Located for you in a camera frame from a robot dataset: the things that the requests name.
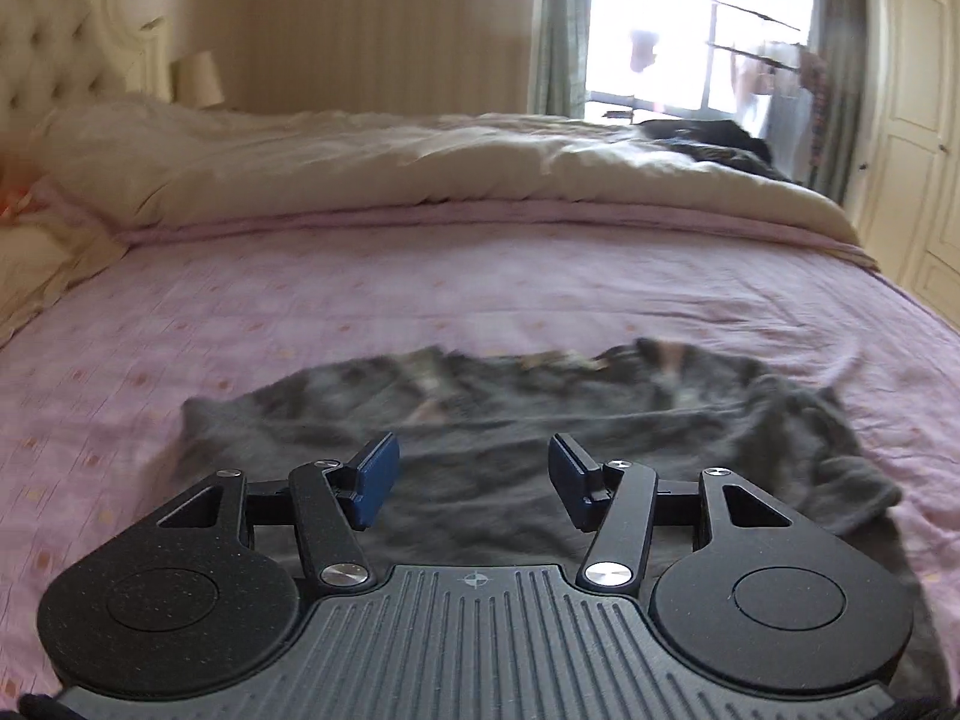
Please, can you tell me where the hanging laundry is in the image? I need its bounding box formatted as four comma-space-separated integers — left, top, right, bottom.
729, 41, 835, 190

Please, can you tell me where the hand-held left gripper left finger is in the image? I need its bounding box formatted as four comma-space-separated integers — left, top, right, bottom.
154, 431, 402, 595

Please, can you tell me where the pink patterned bed sheet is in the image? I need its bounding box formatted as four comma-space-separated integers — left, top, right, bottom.
0, 199, 960, 698

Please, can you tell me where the pile of dark clothes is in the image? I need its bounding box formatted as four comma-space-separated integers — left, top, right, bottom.
632, 118, 797, 183

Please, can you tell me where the cream wardrobe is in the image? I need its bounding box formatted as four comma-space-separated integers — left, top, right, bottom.
853, 0, 960, 320

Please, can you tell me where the cream bedside lamp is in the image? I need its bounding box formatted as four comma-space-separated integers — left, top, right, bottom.
175, 50, 227, 110

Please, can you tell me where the grey-green curtain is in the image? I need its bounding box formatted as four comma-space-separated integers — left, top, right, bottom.
805, 0, 872, 205
535, 0, 595, 119

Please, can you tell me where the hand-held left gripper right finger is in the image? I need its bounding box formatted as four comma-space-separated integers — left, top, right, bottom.
549, 431, 797, 596

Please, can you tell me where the grey knit sweater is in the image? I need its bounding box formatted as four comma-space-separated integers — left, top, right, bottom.
180, 337, 942, 702

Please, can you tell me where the window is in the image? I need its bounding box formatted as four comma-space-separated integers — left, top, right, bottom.
583, 0, 820, 137

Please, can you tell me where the cream tufted headboard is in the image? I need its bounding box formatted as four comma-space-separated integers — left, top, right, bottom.
0, 0, 172, 137

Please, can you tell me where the cream duvet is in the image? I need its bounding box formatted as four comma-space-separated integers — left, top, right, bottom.
37, 96, 880, 271

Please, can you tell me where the cream pillow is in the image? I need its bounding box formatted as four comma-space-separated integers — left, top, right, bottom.
0, 187, 130, 350

